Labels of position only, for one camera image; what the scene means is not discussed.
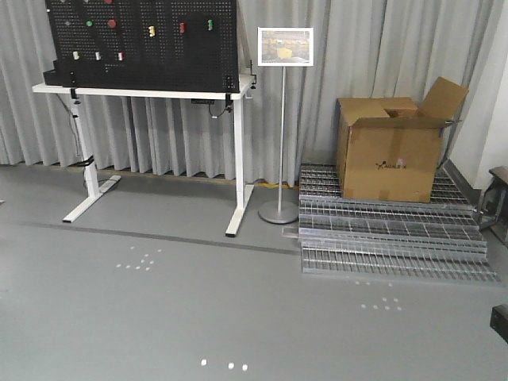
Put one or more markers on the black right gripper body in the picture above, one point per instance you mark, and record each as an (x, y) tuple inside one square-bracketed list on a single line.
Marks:
[(498, 321)]

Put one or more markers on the brown cardboard box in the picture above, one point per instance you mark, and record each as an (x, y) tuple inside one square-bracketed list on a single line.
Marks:
[(388, 148)]

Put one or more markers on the metal grating stack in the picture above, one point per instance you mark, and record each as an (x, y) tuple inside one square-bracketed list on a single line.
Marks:
[(439, 239)]

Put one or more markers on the white standing desk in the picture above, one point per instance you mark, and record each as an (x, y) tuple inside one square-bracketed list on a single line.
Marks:
[(157, 130)]

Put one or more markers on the grey curtain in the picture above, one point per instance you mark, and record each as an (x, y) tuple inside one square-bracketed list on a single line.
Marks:
[(362, 49)]

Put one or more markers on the black pegboard panel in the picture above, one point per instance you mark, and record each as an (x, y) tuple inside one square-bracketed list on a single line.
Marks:
[(145, 45)]

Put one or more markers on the sign stand with picture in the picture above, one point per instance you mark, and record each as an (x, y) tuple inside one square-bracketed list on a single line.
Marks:
[(283, 47)]

